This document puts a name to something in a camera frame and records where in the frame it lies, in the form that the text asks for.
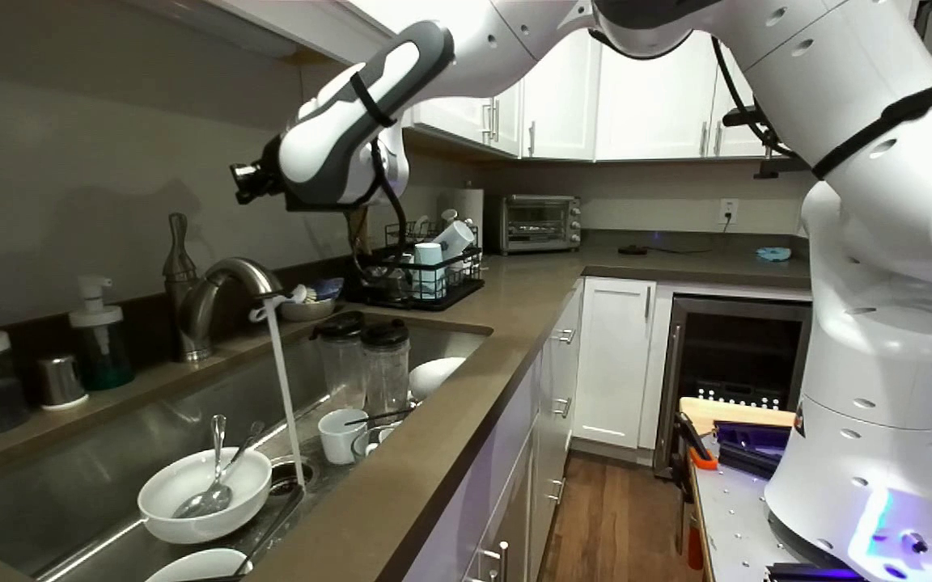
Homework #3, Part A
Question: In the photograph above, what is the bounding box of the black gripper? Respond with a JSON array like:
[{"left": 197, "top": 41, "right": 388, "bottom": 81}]
[{"left": 228, "top": 154, "right": 289, "bottom": 212}]

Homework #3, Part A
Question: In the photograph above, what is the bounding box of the chrome faucet handle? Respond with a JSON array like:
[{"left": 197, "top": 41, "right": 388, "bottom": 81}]
[{"left": 162, "top": 212, "right": 200, "bottom": 324}]

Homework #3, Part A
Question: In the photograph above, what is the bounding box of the chrome faucet spout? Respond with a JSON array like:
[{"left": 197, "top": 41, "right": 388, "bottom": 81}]
[{"left": 175, "top": 256, "right": 291, "bottom": 365}]

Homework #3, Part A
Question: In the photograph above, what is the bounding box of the stainless steel sink basin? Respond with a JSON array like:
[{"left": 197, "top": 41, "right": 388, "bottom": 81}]
[{"left": 0, "top": 316, "right": 496, "bottom": 582}]

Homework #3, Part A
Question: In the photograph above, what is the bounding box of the wooden spatula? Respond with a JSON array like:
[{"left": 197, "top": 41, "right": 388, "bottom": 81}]
[{"left": 337, "top": 203, "right": 376, "bottom": 258}]

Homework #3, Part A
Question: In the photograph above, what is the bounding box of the small dish with sponge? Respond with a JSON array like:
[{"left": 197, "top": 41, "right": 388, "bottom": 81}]
[{"left": 278, "top": 281, "right": 337, "bottom": 324}]

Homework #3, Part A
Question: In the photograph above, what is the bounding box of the black dish rack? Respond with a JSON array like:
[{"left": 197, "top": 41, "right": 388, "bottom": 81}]
[{"left": 340, "top": 241, "right": 488, "bottom": 316}]

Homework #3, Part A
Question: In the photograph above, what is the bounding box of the white container in rack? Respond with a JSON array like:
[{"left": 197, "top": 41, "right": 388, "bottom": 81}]
[{"left": 429, "top": 217, "right": 482, "bottom": 261}]

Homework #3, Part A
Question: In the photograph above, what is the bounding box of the white upper cabinet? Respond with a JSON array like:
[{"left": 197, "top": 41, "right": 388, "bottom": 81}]
[
  {"left": 519, "top": 28, "right": 782, "bottom": 165},
  {"left": 120, "top": 0, "right": 525, "bottom": 162}
]

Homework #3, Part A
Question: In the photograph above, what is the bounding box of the green soap dispenser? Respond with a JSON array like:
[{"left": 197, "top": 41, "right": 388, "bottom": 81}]
[{"left": 63, "top": 274, "right": 135, "bottom": 396}]

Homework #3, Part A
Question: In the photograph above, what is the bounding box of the white shallow bowl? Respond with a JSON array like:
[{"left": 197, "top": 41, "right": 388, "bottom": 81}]
[{"left": 406, "top": 356, "right": 473, "bottom": 406}]

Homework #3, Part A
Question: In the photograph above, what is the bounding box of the small white cup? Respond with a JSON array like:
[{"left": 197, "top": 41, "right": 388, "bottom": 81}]
[{"left": 314, "top": 406, "right": 376, "bottom": 468}]

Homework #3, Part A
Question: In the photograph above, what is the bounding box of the metal kitchen utensil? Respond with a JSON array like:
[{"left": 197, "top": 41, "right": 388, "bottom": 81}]
[{"left": 345, "top": 406, "right": 422, "bottom": 460}]

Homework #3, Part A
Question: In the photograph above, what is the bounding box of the silver toaster oven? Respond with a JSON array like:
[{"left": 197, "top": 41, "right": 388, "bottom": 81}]
[{"left": 496, "top": 192, "right": 586, "bottom": 258}]

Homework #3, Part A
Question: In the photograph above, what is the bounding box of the small metal cup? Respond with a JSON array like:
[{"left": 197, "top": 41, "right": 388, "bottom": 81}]
[{"left": 35, "top": 352, "right": 90, "bottom": 413}]

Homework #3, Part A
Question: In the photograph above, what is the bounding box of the black ladle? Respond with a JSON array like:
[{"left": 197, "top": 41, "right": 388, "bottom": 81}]
[{"left": 233, "top": 460, "right": 320, "bottom": 578}]

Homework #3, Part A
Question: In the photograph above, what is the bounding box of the metal spoon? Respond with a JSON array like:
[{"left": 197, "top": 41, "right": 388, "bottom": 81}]
[{"left": 170, "top": 410, "right": 240, "bottom": 520}]

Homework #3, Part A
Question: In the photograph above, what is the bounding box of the large white bowl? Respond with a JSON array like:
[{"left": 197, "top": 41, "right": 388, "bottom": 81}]
[{"left": 135, "top": 448, "right": 274, "bottom": 547}]

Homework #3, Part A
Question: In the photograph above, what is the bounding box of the white under-counter cabinets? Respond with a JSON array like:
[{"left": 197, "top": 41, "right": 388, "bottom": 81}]
[{"left": 399, "top": 274, "right": 589, "bottom": 582}]

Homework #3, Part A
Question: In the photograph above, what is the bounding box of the white plate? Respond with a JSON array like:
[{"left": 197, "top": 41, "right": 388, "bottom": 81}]
[{"left": 142, "top": 547, "right": 253, "bottom": 582}]

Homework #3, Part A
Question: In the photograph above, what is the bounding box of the white lower cabinet door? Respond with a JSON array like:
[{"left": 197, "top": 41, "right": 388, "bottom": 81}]
[{"left": 573, "top": 274, "right": 662, "bottom": 452}]

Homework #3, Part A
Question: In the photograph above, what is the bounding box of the black beverage cooler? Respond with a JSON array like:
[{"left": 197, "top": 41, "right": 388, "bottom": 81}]
[{"left": 655, "top": 292, "right": 816, "bottom": 480}]

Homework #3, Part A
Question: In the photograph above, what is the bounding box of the wooden block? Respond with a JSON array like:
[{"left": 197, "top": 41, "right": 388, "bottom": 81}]
[{"left": 676, "top": 396, "right": 800, "bottom": 438}]

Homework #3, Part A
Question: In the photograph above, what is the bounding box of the dark blue tool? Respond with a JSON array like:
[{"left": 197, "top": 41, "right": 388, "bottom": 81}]
[{"left": 713, "top": 420, "right": 797, "bottom": 483}]

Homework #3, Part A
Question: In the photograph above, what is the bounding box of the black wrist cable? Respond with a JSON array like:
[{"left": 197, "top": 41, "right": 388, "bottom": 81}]
[{"left": 349, "top": 76, "right": 411, "bottom": 258}]

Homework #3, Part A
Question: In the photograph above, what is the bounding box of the black camera on stand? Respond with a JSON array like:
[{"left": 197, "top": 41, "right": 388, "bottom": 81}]
[{"left": 722, "top": 100, "right": 802, "bottom": 181}]

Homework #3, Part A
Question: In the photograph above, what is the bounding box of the orange handled tool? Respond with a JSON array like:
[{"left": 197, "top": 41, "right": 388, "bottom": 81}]
[{"left": 676, "top": 419, "right": 724, "bottom": 475}]

